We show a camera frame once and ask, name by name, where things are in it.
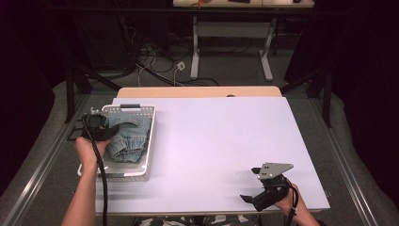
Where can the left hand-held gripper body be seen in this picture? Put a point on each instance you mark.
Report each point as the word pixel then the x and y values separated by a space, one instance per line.
pixel 95 125

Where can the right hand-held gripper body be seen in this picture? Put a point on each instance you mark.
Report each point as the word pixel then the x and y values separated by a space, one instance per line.
pixel 273 169

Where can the light blue jeans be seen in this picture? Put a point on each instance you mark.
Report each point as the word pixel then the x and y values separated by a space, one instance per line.
pixel 130 146

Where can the white perforated plastic basket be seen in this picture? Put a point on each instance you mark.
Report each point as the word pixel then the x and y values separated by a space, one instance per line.
pixel 138 171

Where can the person's left hand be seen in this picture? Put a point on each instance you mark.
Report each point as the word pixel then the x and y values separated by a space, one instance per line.
pixel 87 153

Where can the person's right hand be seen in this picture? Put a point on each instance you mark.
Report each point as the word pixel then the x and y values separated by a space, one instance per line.
pixel 293 204

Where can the black metal stand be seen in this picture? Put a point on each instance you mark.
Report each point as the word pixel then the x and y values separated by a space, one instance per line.
pixel 327 97
pixel 70 94

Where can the white board table cover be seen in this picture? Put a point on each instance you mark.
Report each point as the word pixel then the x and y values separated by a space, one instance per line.
pixel 219 141

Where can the person's camouflage pants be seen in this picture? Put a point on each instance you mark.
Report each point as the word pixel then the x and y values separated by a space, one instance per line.
pixel 188 221

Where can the white power plug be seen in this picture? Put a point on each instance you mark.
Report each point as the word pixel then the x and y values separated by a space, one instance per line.
pixel 181 66

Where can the light wooden table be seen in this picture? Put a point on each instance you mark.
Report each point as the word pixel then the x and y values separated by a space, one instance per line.
pixel 200 92

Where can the desk with white legs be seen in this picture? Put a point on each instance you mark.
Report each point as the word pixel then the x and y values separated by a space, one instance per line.
pixel 232 29

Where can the orange object on desk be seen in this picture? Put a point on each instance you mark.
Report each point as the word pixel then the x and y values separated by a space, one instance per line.
pixel 198 3

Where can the black object on desk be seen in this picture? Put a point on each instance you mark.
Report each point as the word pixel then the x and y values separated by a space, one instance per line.
pixel 239 1

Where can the metal floor rail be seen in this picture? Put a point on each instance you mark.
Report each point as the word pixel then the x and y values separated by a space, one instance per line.
pixel 348 163
pixel 47 163

